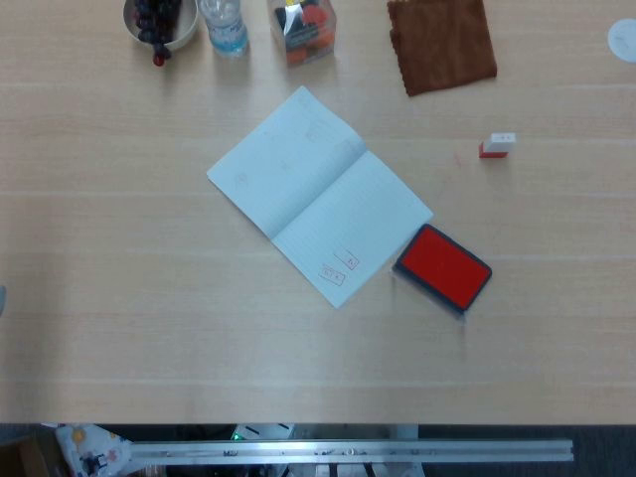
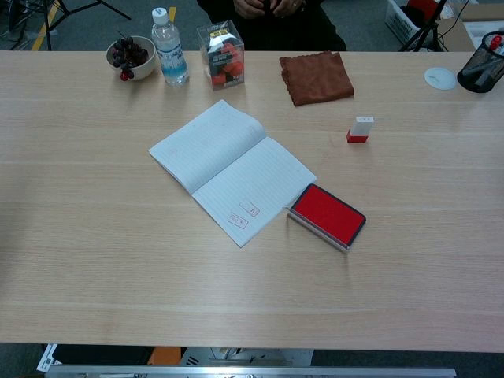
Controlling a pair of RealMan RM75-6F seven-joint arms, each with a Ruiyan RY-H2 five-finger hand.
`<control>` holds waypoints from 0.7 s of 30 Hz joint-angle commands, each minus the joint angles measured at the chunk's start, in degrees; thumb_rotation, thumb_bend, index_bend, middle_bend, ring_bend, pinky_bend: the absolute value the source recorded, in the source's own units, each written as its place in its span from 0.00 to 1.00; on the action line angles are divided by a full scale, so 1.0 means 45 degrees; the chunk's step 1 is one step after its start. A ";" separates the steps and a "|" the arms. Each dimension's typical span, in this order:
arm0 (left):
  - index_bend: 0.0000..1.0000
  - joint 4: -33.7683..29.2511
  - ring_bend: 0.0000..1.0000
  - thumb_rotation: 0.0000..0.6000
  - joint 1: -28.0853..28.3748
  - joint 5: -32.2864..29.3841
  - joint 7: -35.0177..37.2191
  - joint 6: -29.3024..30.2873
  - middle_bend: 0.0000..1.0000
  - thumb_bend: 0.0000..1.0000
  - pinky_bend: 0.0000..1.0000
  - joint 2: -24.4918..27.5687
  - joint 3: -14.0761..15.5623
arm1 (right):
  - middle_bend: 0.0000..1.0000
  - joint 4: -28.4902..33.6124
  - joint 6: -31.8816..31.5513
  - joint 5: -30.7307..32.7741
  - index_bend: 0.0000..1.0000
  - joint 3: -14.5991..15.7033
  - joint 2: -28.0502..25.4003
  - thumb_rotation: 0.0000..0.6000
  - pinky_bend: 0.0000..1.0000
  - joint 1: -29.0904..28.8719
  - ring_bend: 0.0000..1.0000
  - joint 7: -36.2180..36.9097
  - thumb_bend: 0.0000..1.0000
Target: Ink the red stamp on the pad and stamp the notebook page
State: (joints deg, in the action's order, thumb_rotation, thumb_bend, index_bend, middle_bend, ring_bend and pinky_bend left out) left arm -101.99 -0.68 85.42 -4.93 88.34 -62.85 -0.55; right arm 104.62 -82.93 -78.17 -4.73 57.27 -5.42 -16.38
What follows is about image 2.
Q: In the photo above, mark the printed paper sheet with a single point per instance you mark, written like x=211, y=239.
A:
x=47, y=358

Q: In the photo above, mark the white bowl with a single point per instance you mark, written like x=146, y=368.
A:
x=145, y=69

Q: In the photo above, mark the person in black clothes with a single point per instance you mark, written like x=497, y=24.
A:
x=275, y=31

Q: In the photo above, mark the white device under table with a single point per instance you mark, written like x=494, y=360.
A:
x=244, y=356

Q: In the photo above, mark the clear plastic box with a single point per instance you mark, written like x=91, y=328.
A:
x=222, y=55

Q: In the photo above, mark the orange box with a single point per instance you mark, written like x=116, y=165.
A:
x=165, y=356

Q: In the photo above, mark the clear water bottle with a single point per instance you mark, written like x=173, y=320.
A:
x=170, y=51

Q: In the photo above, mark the cardboard box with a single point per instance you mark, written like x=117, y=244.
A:
x=456, y=35

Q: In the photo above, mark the aluminium rail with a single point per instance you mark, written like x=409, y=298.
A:
x=236, y=372

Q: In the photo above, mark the brown folded cloth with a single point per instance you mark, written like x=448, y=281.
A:
x=317, y=78

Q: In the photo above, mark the black mesh pen holder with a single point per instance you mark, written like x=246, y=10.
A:
x=482, y=71

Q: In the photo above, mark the open lined notebook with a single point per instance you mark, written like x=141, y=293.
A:
x=220, y=157

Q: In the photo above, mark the red capped marker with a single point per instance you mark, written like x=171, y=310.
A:
x=496, y=41

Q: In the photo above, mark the white plastic crate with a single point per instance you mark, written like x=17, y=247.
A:
x=401, y=21

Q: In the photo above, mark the red ink pad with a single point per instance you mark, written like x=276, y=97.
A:
x=327, y=214

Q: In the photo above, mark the black tripod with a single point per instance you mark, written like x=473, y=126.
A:
x=427, y=31
x=48, y=23

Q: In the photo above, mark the red and white stamp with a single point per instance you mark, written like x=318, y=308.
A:
x=360, y=128

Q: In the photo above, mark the dark grape bunch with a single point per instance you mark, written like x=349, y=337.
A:
x=126, y=53

